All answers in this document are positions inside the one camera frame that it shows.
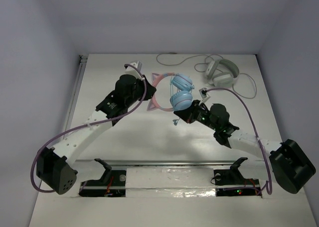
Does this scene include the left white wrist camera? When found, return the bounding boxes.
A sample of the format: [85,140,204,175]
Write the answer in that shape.
[124,61,143,80]

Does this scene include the aluminium rail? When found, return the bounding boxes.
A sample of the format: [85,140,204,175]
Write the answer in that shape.
[62,55,88,132]
[74,159,269,167]

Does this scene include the white grey headphones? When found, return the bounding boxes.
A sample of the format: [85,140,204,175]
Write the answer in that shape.
[205,59,240,88]

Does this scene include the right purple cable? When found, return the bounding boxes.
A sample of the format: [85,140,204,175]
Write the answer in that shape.
[206,87,273,195]

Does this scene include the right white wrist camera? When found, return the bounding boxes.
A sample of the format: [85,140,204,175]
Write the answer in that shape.
[199,88,210,104]

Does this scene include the aluminium rail front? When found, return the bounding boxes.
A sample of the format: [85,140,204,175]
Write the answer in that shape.
[74,159,269,167]

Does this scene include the aluminium rail left side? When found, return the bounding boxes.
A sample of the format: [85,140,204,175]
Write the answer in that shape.
[62,55,88,132]

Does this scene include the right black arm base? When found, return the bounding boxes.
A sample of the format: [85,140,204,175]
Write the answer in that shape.
[210,157,262,197]

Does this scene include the light blue headphone cable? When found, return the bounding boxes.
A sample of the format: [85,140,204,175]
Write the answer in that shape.
[168,74,190,126]

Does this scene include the white foam taped block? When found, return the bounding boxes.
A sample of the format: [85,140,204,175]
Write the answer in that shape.
[125,167,216,198]

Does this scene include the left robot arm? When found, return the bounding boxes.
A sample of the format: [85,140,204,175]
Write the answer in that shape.
[30,72,156,195]

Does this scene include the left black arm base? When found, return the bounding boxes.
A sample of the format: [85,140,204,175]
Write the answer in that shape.
[78,158,127,198]

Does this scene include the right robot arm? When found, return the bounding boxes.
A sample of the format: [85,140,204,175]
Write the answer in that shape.
[174,100,316,194]

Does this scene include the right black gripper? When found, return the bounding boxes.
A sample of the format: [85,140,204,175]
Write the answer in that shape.
[173,100,219,131]

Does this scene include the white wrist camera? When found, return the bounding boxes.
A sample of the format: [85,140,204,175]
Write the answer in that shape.
[124,61,143,80]
[199,88,210,104]

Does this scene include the grey headphone cable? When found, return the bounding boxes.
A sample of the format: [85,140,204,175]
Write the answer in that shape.
[156,53,257,100]

